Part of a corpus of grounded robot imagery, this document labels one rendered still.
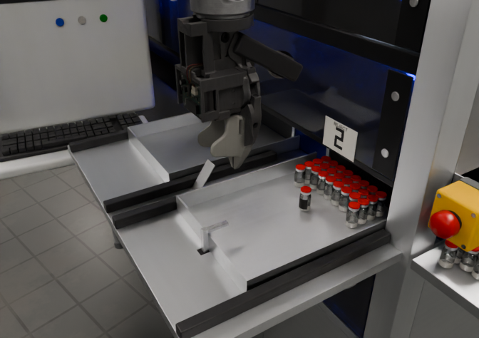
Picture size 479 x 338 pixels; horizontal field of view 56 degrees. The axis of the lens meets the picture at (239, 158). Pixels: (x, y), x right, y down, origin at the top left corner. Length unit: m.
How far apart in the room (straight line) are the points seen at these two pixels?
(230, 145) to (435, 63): 0.31
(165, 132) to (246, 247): 0.49
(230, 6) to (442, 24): 0.30
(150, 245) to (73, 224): 1.63
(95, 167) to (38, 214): 1.51
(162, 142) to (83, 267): 1.13
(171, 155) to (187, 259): 0.36
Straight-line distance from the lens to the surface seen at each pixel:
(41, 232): 2.43
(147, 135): 1.18
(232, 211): 0.87
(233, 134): 0.58
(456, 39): 0.67
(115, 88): 1.48
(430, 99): 0.70
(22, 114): 1.48
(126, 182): 0.99
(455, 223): 0.71
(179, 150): 1.09
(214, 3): 0.51
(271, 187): 0.94
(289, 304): 0.71
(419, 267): 0.82
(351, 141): 0.83
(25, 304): 2.08
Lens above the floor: 1.40
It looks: 30 degrees down
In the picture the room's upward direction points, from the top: straight up
